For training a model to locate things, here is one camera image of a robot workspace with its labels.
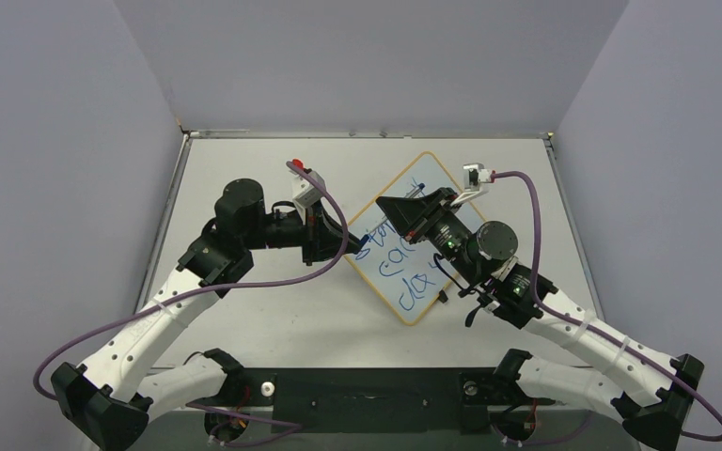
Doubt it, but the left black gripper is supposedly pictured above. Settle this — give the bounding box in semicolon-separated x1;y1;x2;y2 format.
243;198;361;267

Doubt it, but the yellow framed whiteboard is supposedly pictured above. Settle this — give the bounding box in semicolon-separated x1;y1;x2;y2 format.
348;152;461;326

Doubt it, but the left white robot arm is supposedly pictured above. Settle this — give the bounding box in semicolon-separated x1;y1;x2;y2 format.
46;172;360;450

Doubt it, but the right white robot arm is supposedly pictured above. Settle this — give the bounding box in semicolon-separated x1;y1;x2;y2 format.
376;188;705;450

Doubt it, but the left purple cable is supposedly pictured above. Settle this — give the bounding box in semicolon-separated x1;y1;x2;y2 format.
32;160;351;401

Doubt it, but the purple cable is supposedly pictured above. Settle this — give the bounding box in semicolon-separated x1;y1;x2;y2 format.
32;160;351;401
490;170;722;443

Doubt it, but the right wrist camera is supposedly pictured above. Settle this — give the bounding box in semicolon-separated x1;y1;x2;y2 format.
451;163;495;207

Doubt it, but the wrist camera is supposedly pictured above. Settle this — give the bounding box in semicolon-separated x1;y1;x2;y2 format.
290;169;323;223
451;163;495;207

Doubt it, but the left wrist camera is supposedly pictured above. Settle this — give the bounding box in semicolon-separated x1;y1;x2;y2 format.
290;169;323;223

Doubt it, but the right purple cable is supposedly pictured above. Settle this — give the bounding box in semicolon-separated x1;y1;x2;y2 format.
490;170;722;443

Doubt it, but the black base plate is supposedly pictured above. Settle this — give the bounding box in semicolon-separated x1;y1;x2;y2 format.
199;367;532;433

